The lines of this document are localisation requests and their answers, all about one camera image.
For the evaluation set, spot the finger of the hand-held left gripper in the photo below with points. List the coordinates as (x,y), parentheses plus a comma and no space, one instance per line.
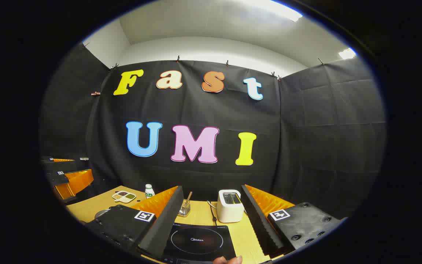
(62,167)
(79,181)

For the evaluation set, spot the white divided grain plate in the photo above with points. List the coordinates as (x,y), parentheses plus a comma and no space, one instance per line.
(123,197)

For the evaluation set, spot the black induction cooktop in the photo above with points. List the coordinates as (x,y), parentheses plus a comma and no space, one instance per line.
(196,240)

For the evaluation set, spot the row of small backdrop clips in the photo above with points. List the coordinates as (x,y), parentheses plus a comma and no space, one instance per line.
(177,58)

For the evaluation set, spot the white toaster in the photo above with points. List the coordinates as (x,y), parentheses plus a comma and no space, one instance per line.
(230,209)

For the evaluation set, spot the long ceiling light panel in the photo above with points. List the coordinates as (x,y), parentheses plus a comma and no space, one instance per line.
(280,11)

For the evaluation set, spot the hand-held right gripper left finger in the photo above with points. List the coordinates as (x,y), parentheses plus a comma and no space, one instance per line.
(163,223)

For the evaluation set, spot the small ceiling light panel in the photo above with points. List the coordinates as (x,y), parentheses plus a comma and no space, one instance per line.
(347,54)

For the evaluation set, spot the white bottle green label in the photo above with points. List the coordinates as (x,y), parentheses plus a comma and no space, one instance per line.
(149,192)

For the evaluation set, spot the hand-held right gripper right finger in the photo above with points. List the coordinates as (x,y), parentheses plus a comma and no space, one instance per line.
(260,223)

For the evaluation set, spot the black backdrop cloth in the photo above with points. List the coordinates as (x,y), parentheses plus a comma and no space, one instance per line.
(306,146)

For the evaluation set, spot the wooden utensil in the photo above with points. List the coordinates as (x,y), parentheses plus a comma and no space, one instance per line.
(188,200)

